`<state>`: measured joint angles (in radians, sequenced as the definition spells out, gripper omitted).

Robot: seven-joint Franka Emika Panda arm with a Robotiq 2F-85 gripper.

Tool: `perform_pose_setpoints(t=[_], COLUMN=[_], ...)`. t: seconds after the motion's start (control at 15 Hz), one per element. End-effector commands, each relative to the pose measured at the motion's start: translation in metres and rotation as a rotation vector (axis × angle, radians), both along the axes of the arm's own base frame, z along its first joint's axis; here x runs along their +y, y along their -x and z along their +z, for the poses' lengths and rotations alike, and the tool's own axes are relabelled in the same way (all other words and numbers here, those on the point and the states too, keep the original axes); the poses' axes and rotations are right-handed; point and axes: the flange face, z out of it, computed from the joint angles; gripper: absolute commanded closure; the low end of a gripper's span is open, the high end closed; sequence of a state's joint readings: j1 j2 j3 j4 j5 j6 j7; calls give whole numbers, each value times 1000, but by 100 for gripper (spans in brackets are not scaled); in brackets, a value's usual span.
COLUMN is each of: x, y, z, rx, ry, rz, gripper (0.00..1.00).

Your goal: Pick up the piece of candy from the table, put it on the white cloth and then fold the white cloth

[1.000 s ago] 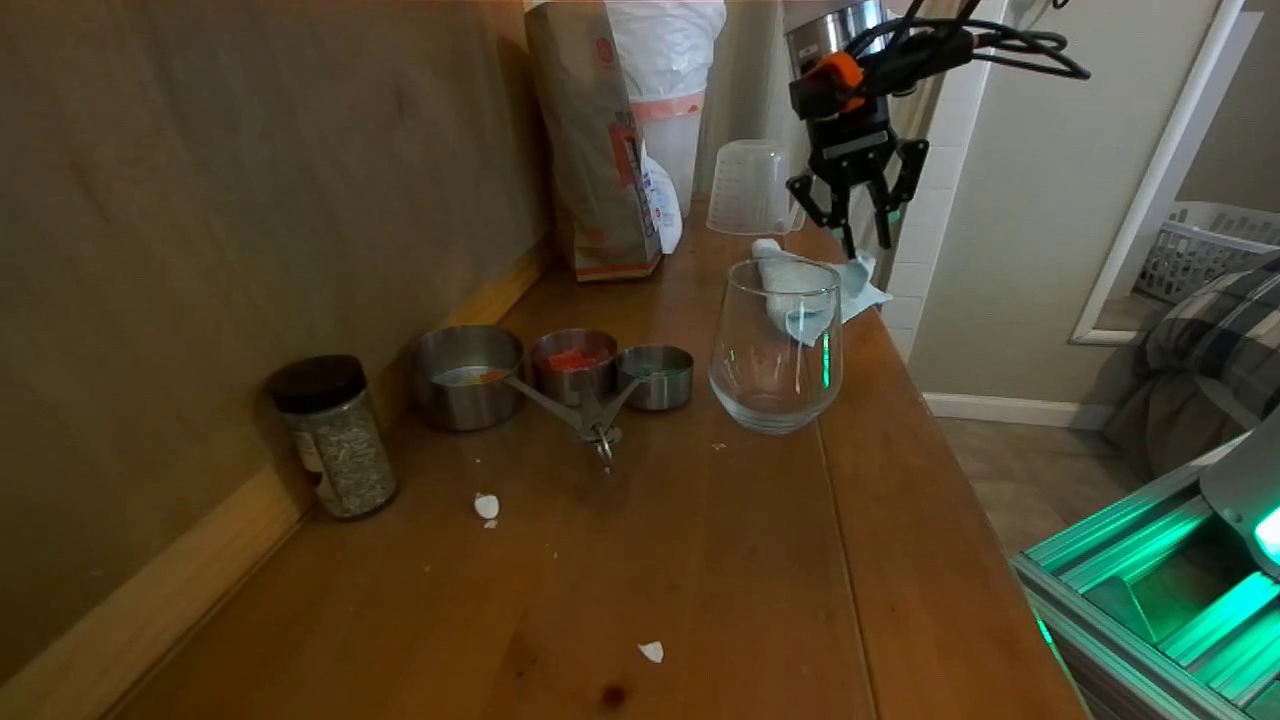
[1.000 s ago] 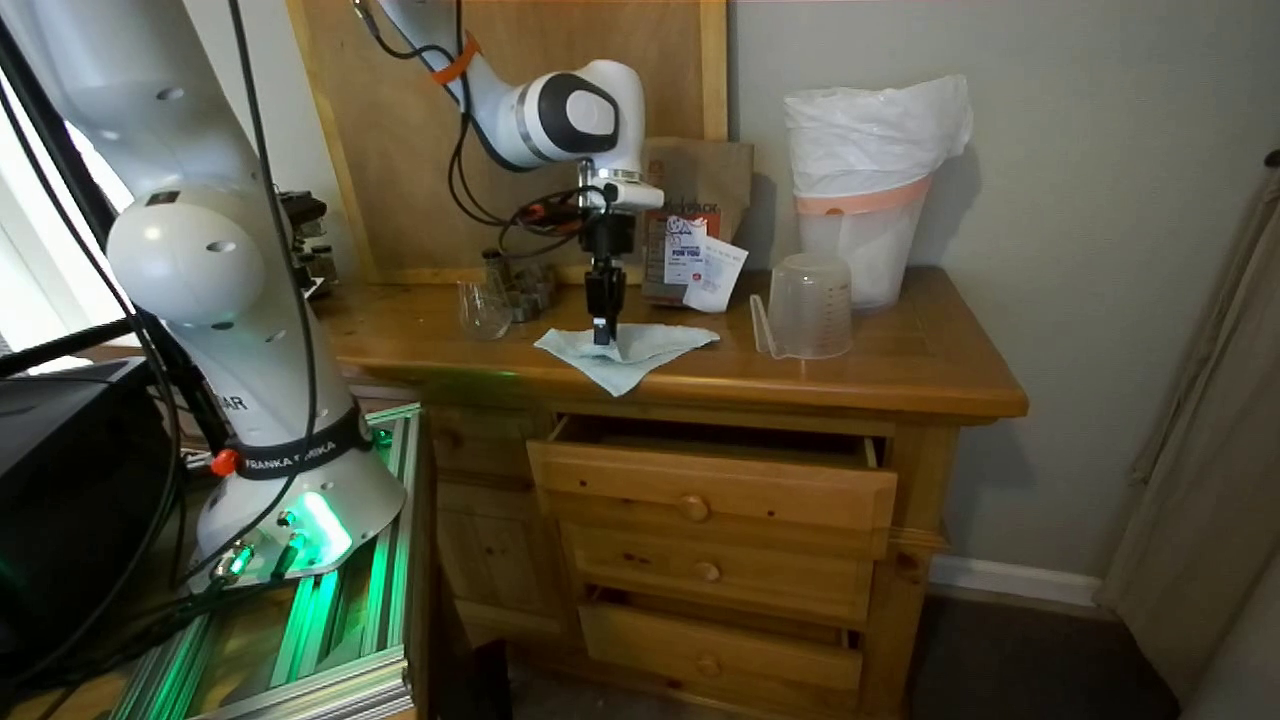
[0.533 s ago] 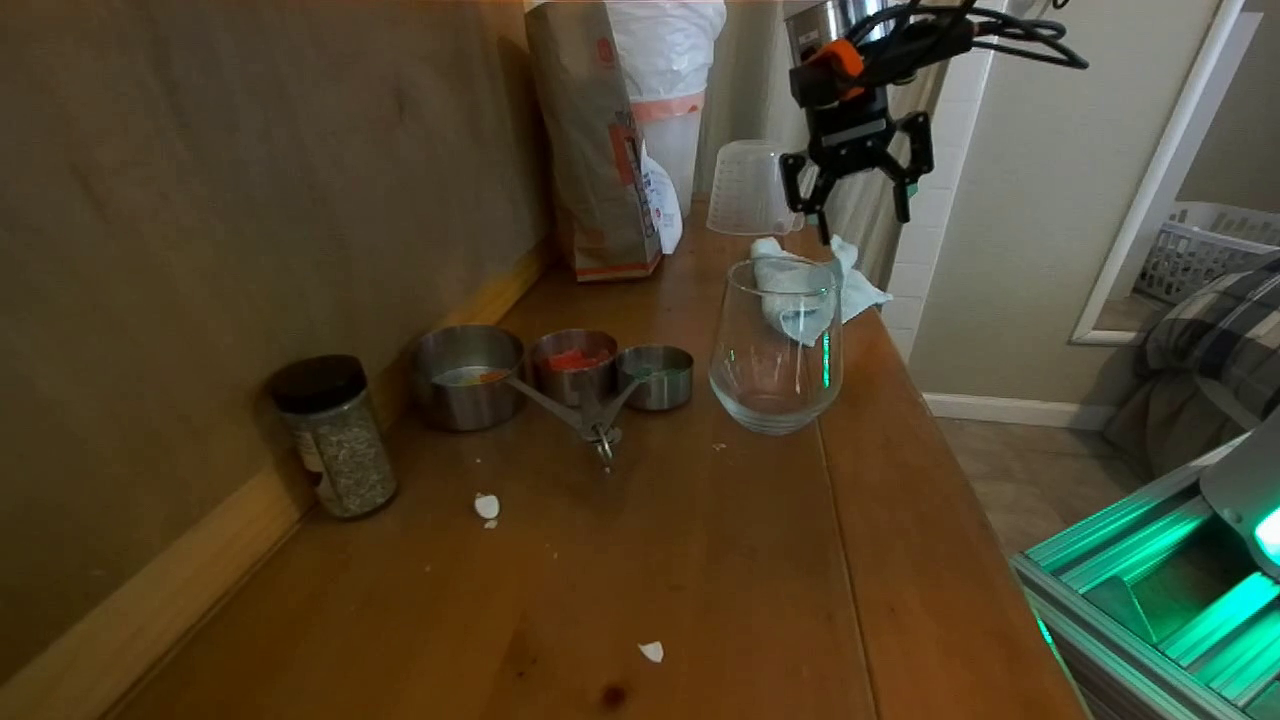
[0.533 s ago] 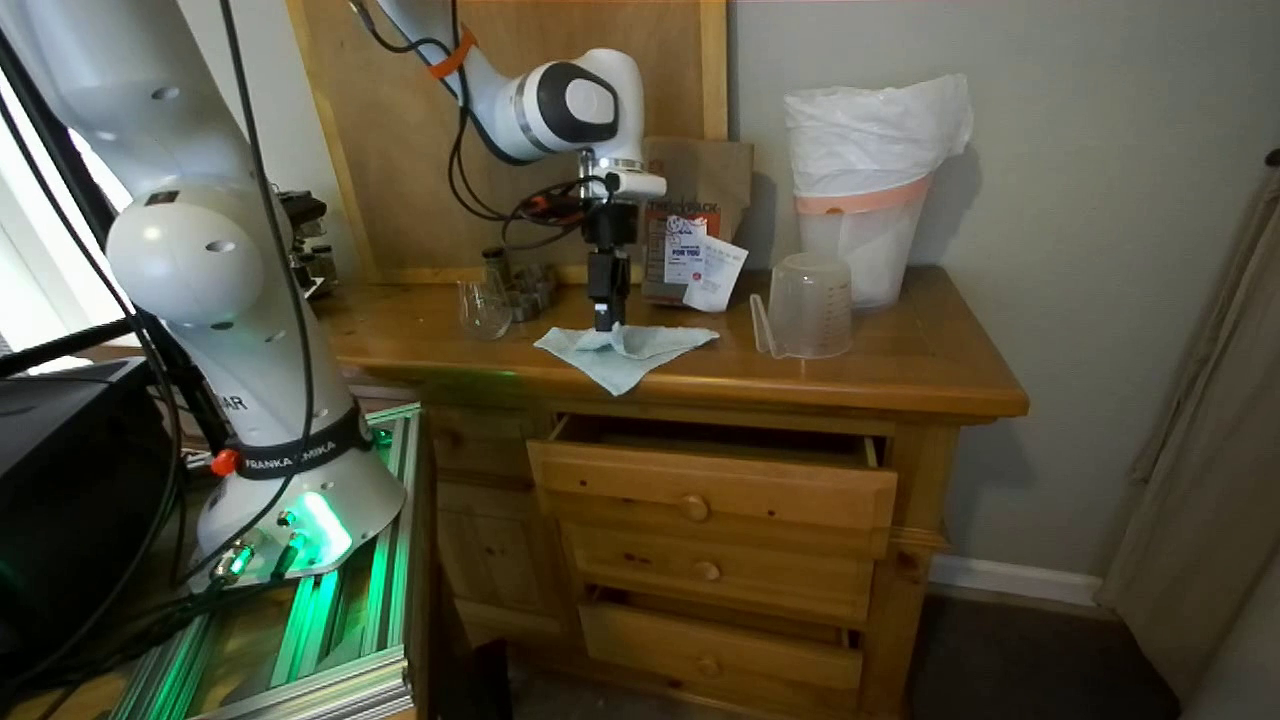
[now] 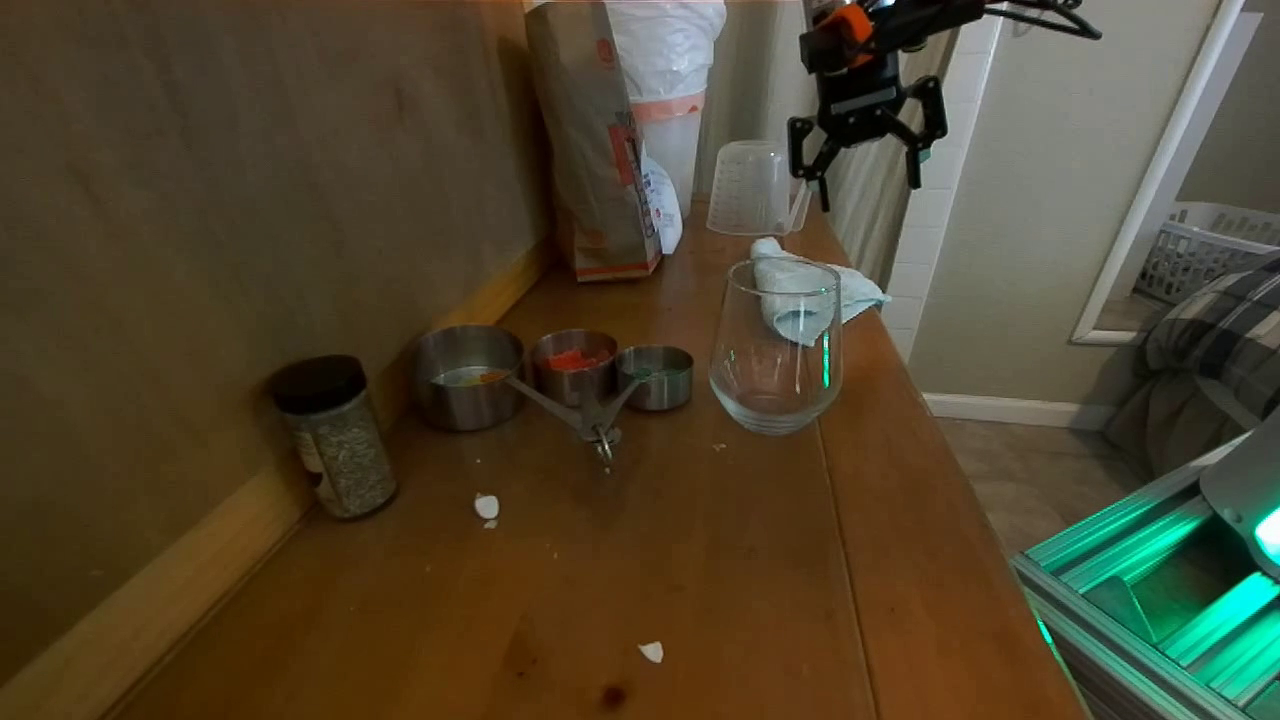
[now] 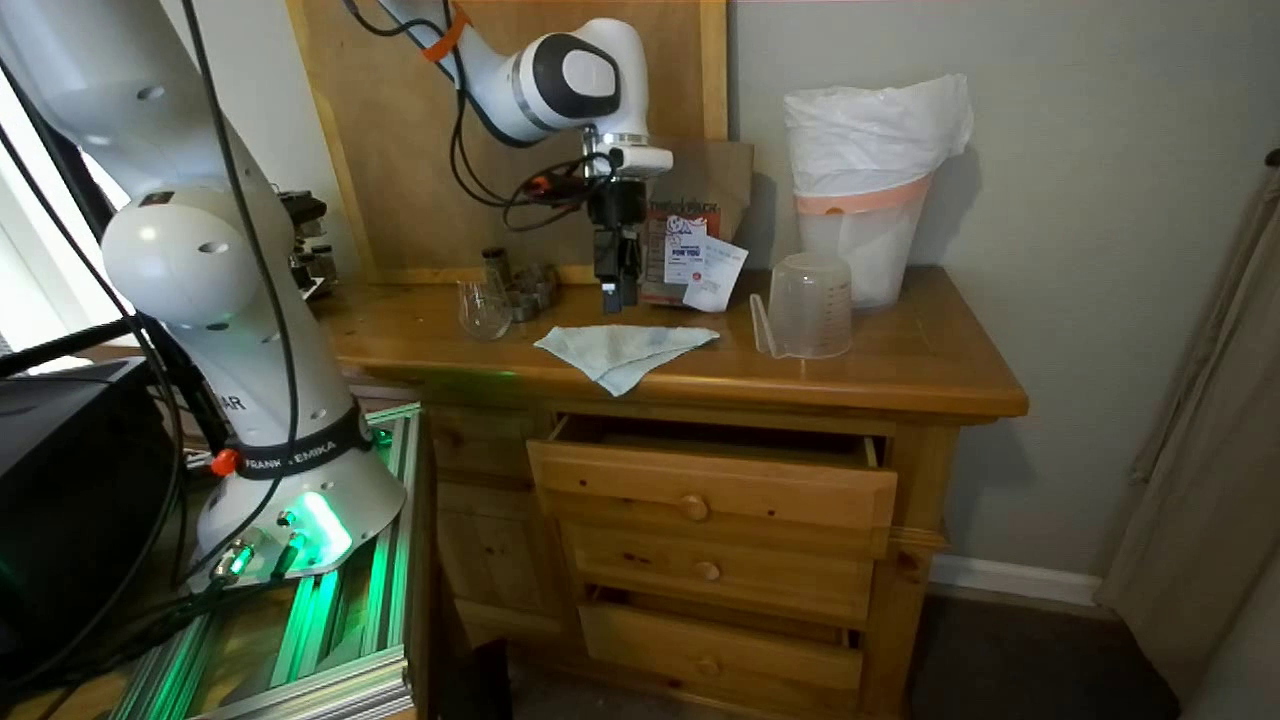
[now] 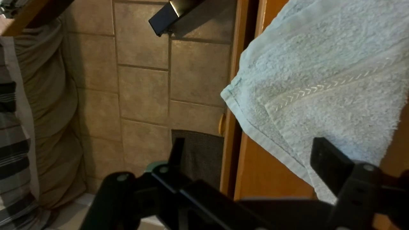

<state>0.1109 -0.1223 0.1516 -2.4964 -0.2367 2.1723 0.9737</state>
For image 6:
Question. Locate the white paper sheet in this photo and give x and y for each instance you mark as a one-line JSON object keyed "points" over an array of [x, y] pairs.
{"points": [[622, 355]]}

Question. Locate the brown pouch with white label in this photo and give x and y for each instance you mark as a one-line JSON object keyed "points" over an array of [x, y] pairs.
{"points": [[720, 183]]}

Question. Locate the white paper card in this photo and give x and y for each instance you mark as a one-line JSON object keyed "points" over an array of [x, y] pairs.
{"points": [[718, 274]]}

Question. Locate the black box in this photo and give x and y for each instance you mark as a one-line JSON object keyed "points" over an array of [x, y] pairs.
{"points": [[66, 534]]}

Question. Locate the crumpled clear plastic bag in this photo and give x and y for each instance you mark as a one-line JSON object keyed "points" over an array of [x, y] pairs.
{"points": [[534, 286]]}

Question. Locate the wooden dresser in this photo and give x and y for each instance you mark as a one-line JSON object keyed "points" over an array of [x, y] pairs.
{"points": [[867, 363]]}

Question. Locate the aluminium frame base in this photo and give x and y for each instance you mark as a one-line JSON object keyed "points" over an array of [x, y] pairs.
{"points": [[332, 626]]}

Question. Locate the black device on stand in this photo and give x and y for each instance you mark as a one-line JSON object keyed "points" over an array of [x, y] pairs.
{"points": [[311, 254]]}

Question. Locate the clear plastic container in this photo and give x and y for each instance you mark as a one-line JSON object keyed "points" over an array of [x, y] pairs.
{"points": [[810, 307]]}

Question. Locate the trash can with white bag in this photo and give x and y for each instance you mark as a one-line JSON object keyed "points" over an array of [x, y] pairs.
{"points": [[872, 144]]}

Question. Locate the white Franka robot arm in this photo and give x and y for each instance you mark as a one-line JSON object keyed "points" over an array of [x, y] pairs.
{"points": [[187, 266]]}

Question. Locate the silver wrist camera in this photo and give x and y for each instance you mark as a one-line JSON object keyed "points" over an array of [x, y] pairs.
{"points": [[647, 156]]}

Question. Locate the wooden drawer with knob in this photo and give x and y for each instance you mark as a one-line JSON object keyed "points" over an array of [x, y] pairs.
{"points": [[746, 575], [720, 485], [720, 653]]}

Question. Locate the clear glass jar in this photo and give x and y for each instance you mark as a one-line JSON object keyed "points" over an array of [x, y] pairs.
{"points": [[485, 307]]}

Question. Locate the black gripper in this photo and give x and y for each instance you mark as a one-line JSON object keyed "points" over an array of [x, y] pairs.
{"points": [[622, 215]]}

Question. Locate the white baseboard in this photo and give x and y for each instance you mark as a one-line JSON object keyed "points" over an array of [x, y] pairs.
{"points": [[1015, 581]]}

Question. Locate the wooden board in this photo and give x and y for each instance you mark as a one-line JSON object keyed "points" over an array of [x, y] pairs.
{"points": [[387, 173]]}

